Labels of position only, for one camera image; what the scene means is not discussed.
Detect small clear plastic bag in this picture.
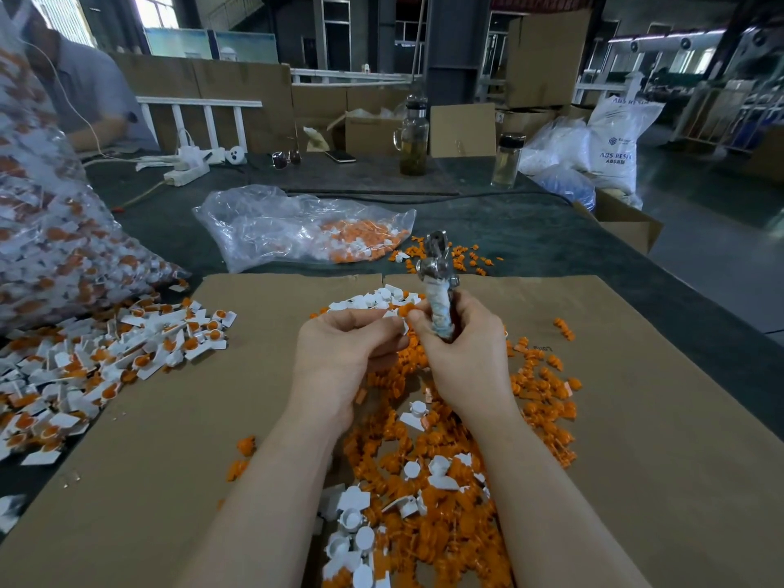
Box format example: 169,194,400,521
194,185,418,273

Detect open brown cardboard box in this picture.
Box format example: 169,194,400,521
574,188,666,255

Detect tall brown cardboard box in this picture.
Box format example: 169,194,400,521
505,8,592,109

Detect white woven sack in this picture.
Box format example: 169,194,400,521
588,70,666,209

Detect person's right hand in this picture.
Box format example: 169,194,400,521
407,290,519,424

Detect silver red-handled pliers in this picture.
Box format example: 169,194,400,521
416,229,462,341

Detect large clear bag of seals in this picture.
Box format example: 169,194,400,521
0,18,191,338

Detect row of upright cardboard sheets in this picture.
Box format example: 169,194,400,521
110,55,418,154

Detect white railing frame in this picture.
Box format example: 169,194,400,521
135,96,264,154

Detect pile of assembled white-orange parts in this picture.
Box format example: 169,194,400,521
0,283,238,537

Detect person's left forearm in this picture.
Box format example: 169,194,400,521
177,416,347,588

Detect clear blue plastic bag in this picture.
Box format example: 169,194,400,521
519,117,600,211

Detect open cardboard box with paper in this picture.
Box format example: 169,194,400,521
326,106,412,157

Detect white power strip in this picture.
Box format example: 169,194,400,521
136,145,247,189

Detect brown cardboard sheet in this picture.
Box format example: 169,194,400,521
0,274,389,588
381,274,784,588

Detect dark steel pillar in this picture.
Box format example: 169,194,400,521
425,0,492,105

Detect person's right forearm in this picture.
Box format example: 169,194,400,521
469,403,651,588

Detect glass tea jar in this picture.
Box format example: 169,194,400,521
394,97,431,177

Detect glass bottle with black lid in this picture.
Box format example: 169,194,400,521
492,133,527,189

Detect flat brown cardboard panel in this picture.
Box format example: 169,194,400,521
430,102,499,159

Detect pile of orange and white parts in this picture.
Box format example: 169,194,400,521
226,283,585,588

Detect scatter of orange offcuts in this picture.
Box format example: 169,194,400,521
392,239,505,277

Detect person's left hand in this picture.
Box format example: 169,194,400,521
287,307,409,430

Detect white metal rack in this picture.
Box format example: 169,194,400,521
674,75,784,149

